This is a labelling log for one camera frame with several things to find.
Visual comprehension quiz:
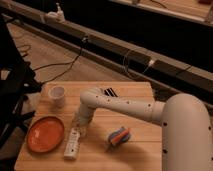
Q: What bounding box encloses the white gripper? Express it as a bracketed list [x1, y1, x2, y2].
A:
[72, 112, 89, 137]

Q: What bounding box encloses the white plastic bottle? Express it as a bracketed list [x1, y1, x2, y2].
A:
[64, 127, 80, 160]

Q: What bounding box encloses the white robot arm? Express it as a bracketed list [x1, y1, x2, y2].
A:
[75, 87, 213, 171]

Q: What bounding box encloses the orange ceramic bowl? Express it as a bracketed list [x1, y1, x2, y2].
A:
[26, 116, 65, 153]

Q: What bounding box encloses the white paper cup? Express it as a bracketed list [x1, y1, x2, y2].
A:
[48, 86, 65, 108]

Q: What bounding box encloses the blue and orange toy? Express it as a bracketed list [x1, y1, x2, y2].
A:
[108, 127, 131, 147]

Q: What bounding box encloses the black chair frame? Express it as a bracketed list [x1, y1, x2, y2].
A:
[0, 14, 41, 149]

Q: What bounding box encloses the black floor cable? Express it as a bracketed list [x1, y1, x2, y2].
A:
[15, 35, 90, 85]

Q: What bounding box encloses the white plug with cable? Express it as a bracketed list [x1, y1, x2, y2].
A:
[122, 50, 156, 80]

